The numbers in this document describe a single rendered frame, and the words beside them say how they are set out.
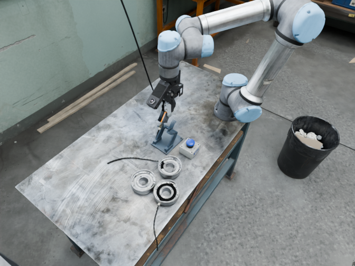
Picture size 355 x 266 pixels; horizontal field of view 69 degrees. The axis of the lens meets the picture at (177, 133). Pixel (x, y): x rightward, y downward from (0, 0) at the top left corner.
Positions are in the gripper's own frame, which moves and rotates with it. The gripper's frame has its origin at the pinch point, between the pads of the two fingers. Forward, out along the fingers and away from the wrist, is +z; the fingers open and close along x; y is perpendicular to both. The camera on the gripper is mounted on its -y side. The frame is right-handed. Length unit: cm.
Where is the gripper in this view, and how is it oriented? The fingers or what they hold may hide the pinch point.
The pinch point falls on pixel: (165, 114)
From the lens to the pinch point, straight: 112.0
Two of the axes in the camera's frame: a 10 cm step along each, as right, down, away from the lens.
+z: -0.3, 6.6, 7.5
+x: -7.8, -4.8, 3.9
